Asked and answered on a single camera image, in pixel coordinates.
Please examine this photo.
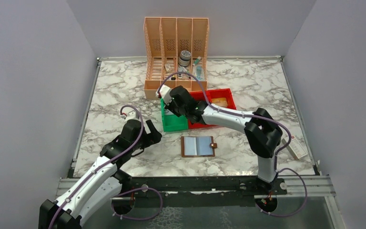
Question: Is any green plastic bin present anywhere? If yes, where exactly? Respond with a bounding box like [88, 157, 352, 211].
[161, 99, 188, 132]

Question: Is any red plastic bin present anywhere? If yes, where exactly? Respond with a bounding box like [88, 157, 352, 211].
[188, 91, 215, 129]
[206, 88, 236, 110]

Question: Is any brown leather card holder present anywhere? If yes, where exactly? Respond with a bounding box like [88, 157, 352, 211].
[181, 136, 218, 157]

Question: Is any gold VIP card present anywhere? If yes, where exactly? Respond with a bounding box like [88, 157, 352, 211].
[212, 97, 228, 108]

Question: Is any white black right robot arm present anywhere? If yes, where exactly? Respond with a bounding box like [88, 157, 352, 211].
[158, 85, 283, 194]

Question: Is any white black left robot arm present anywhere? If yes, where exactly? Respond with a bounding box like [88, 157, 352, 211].
[38, 118, 162, 229]

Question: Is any small red black item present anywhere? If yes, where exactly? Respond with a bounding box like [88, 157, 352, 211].
[166, 76, 176, 81]

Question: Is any teal packaged item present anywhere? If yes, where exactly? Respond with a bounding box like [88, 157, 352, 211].
[192, 65, 205, 81]

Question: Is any small teal tube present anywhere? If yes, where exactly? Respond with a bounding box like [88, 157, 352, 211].
[193, 56, 202, 66]

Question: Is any grey round tin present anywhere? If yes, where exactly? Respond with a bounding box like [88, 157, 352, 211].
[178, 50, 192, 67]

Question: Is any orange plastic desk organizer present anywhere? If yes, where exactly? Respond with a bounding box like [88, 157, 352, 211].
[143, 17, 210, 100]

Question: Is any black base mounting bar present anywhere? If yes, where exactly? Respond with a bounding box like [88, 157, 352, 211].
[111, 176, 287, 208]

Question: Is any small white red box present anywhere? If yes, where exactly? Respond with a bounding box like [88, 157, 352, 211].
[286, 135, 308, 160]

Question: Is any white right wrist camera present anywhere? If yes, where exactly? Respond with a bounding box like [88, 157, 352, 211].
[159, 85, 172, 105]

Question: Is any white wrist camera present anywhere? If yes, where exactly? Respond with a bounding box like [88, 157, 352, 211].
[124, 113, 140, 124]
[159, 85, 172, 105]

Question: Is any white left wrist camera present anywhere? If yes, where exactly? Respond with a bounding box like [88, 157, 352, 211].
[124, 113, 140, 124]

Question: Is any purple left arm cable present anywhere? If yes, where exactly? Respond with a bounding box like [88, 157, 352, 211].
[48, 104, 164, 229]

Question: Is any aluminium frame rail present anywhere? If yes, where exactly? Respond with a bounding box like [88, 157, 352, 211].
[55, 175, 337, 198]

